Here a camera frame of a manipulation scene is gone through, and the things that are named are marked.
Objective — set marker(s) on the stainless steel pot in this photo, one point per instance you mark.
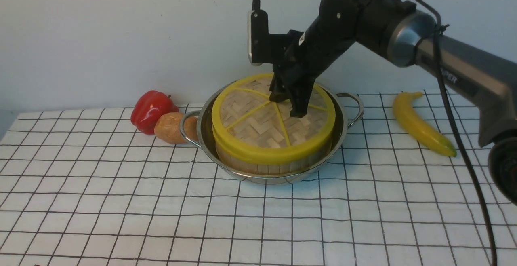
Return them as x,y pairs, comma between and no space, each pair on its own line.
349,110

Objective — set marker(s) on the bamboo steamer basket yellow rim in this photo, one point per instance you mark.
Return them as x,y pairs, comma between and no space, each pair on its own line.
273,169

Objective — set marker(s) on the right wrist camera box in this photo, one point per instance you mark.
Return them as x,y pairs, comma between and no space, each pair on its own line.
264,47

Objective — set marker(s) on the brown potato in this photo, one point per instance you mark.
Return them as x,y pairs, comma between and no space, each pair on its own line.
167,128

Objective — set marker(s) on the red bell pepper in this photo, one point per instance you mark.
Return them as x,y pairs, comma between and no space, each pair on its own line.
148,110

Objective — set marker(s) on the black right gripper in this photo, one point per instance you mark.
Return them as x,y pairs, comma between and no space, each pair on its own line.
294,80

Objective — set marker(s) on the yellow banana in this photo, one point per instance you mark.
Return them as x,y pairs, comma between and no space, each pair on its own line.
408,118

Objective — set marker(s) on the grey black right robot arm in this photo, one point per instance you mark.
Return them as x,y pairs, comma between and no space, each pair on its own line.
405,36

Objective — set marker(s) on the yellow rimmed woven steamer lid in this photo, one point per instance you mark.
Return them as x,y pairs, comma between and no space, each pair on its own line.
253,129

